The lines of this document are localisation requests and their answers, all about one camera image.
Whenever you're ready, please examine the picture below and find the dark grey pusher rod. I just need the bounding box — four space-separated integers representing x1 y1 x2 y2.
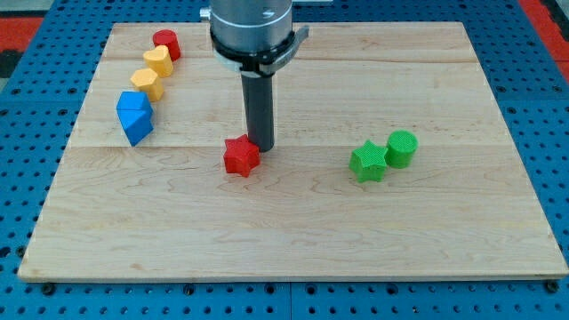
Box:
241 76 275 153

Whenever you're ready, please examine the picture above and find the red star block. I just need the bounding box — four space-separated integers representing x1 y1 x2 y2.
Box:
223 134 260 177

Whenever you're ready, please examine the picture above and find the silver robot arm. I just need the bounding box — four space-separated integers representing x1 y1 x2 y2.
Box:
200 0 309 152

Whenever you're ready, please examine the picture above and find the blue triangle block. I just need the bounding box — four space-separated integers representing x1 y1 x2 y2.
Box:
117 109 154 147

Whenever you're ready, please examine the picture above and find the green star block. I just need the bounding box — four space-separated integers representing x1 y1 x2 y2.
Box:
349 140 388 183

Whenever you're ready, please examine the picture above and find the red cylinder block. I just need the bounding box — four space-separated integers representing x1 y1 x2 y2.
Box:
152 29 181 61

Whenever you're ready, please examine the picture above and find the yellow heart block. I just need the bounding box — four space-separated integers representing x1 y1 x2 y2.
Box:
142 45 174 77

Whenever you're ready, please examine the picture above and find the yellow pentagon block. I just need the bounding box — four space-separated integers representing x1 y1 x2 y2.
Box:
130 68 164 102

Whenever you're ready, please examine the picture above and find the blue cube block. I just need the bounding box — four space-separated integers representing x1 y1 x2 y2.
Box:
116 92 154 115

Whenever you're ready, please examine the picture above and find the wooden board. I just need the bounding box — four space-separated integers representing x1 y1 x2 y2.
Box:
19 22 568 284

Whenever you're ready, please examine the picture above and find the green cylinder block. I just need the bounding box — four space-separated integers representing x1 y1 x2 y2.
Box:
386 130 419 169

